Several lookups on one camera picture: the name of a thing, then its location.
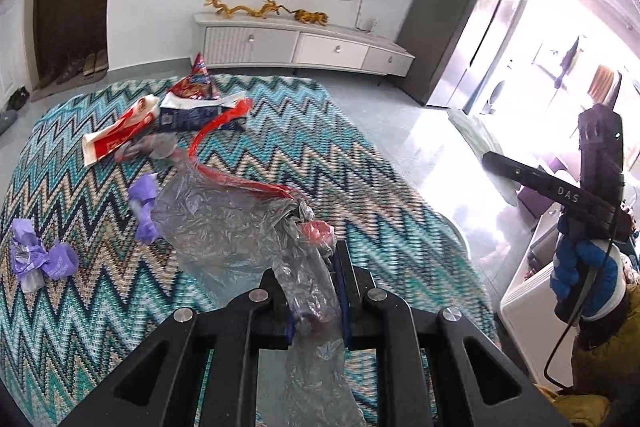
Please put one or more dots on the pale green cloth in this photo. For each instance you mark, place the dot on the pale green cloth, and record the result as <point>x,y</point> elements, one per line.
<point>477,137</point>

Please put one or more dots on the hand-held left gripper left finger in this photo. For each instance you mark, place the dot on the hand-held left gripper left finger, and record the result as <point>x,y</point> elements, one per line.
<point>272,307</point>

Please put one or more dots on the hanging orange garment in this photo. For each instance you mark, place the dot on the hanging orange garment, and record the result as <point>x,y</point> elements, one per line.
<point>602,83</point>

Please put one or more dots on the golden tiger figurine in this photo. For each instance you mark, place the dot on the golden tiger figurine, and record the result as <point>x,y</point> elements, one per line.
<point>310,17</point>

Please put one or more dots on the grey slippers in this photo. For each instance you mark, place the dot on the grey slippers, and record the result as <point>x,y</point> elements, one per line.
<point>5,122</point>

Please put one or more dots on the large purple wrapper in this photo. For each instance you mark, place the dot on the large purple wrapper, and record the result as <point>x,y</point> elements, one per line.
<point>45,261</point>

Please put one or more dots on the person's right forearm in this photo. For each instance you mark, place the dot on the person's right forearm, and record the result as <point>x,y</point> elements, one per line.
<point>600,377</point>

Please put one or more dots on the beige sneaker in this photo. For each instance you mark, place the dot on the beige sneaker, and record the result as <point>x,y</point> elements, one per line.
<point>101,59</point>
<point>90,67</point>

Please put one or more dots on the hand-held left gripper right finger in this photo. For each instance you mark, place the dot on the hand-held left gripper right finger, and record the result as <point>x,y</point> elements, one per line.
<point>342,279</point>

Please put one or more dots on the small white router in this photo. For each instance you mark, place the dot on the small white router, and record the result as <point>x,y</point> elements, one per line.
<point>370,25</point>

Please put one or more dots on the blue and white carton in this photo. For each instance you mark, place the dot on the blue and white carton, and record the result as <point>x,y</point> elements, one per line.
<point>192,114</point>

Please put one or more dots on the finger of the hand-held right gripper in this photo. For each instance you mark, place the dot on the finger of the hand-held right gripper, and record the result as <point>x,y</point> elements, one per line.
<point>517,174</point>

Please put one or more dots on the white low cabinet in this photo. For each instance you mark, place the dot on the white low cabinet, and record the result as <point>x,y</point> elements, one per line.
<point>530,307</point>

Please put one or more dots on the red and white wrapper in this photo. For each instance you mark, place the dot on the red and white wrapper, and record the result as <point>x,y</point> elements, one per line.
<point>120,129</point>

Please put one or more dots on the person's right hand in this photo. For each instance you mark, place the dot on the person's right hand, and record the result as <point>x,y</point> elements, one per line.
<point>595,269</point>

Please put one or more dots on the white shoe cabinet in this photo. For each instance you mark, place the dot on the white shoe cabinet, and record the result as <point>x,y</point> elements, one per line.
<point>15,42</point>

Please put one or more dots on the clear plastic garbage bag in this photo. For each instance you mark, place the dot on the clear plastic garbage bag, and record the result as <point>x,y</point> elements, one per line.
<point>225,217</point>

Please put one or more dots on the golden dragon figurine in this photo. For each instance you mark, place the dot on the golden dragon figurine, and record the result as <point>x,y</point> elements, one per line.
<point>240,9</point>

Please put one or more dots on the white television cabinet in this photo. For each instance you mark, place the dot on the white television cabinet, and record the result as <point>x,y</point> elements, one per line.
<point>320,44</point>

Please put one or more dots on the dark brown shoe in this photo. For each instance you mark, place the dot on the dark brown shoe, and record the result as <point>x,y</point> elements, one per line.
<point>42,81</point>

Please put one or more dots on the red triangular snack packet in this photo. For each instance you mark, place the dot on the red triangular snack packet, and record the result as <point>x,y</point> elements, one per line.
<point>197,82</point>

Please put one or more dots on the small purple wrapper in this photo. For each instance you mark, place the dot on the small purple wrapper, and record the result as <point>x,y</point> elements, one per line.
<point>145,209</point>

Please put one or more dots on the grey steel refrigerator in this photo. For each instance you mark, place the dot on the grey steel refrigerator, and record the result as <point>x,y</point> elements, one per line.
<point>450,22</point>

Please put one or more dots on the purple box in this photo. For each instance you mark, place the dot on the purple box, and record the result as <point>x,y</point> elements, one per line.
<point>537,194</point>

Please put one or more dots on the zigzag knitted blanket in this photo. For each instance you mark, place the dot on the zigzag knitted blanket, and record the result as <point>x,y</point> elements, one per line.
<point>100,347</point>

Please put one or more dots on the hanging dark garment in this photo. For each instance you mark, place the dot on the hanging dark garment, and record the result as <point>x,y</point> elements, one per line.
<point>567,57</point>

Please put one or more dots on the white washing machine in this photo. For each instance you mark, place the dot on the white washing machine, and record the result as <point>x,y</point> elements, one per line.
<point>493,97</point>

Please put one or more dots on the black slippers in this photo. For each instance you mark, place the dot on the black slippers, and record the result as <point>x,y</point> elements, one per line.
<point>18,99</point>

